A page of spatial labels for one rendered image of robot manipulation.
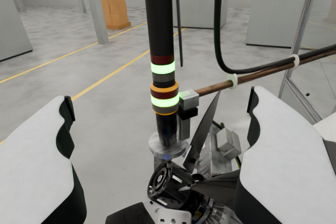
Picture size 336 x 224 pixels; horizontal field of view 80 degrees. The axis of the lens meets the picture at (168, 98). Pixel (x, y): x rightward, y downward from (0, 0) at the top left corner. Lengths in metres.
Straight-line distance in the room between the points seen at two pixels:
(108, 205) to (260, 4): 5.17
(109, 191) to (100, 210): 0.19
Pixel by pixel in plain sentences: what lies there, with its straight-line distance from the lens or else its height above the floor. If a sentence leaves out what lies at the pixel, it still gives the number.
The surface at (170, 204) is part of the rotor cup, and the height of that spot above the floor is 1.20.
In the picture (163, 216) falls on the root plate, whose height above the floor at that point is 1.18.
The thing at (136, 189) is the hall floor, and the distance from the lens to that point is 2.12.
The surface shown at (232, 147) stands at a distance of 0.83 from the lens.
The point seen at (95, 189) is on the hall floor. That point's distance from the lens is 2.23.
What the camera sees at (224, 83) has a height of 1.55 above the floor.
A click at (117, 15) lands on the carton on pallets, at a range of 8.48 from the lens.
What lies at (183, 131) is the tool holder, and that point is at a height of 1.48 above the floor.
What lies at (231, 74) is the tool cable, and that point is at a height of 1.56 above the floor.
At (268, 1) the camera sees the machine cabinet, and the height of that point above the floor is 1.08.
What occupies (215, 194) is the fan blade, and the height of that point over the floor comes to 1.38.
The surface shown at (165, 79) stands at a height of 1.59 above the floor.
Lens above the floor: 1.72
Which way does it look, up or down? 31 degrees down
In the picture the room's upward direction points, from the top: 3 degrees counter-clockwise
